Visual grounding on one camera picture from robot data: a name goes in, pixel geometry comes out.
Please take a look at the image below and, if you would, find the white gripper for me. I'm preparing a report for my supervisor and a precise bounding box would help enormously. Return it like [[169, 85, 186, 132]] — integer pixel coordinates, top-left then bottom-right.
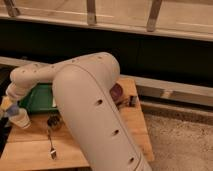
[[0, 83, 25, 117]]

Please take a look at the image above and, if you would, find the blue sponge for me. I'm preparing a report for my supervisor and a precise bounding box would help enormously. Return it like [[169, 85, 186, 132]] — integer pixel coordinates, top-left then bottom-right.
[[6, 103, 19, 117]]

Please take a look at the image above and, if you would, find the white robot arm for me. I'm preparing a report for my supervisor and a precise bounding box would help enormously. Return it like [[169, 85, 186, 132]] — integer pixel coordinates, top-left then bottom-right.
[[6, 52, 152, 171]]

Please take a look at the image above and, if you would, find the white paper cup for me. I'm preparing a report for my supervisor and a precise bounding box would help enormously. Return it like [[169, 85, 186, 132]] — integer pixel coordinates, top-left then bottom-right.
[[9, 108, 31, 129]]

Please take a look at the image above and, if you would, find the green plastic tray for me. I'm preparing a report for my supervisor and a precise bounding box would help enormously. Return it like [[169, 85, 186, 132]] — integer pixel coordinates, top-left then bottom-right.
[[19, 84, 58, 114]]

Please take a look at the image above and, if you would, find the small metal can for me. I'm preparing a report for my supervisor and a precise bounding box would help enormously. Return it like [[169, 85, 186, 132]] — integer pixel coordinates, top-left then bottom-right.
[[47, 115, 62, 131]]

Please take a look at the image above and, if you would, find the silver fork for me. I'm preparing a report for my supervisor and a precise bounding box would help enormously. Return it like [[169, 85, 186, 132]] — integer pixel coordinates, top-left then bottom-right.
[[47, 129, 57, 160]]

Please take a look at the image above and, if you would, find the purple bowl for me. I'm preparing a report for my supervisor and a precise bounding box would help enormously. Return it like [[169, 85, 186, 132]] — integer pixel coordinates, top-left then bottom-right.
[[110, 83, 123, 101]]

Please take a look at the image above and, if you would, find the black marker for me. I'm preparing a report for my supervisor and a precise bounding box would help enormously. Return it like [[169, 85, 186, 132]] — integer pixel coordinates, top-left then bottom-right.
[[116, 101, 124, 107]]

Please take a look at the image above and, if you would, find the small black brush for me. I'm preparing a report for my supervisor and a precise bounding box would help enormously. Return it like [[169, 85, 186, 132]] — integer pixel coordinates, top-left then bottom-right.
[[128, 95, 137, 107]]

